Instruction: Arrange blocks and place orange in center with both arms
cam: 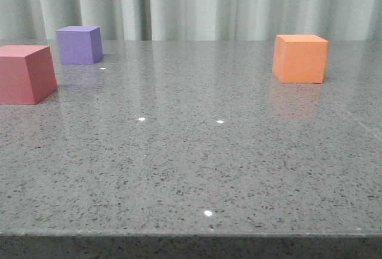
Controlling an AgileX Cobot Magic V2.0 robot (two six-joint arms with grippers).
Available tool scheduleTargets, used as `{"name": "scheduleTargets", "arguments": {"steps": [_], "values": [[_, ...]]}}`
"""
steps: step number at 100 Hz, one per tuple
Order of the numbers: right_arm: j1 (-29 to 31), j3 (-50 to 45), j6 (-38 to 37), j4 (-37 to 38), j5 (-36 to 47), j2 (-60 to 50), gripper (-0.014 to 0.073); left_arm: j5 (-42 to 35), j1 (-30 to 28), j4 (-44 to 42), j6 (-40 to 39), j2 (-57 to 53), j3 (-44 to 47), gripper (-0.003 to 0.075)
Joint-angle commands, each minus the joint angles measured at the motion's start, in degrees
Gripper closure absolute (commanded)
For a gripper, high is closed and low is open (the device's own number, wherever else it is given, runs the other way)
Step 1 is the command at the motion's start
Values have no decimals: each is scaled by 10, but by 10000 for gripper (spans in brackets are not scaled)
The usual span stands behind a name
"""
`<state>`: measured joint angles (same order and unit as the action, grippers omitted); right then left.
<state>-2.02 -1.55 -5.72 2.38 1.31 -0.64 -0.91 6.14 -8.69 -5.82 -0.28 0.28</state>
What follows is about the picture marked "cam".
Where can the orange foam cube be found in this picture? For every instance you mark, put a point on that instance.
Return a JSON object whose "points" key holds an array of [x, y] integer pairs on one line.
{"points": [[300, 59]]}

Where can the red foam cube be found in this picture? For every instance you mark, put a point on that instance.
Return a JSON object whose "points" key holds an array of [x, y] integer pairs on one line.
{"points": [[27, 74]]}

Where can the purple foam cube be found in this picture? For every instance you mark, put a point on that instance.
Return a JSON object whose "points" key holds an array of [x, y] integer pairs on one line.
{"points": [[80, 44]]}

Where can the white pleated curtain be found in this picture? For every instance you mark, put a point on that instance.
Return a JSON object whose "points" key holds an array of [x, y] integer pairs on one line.
{"points": [[194, 20]]}

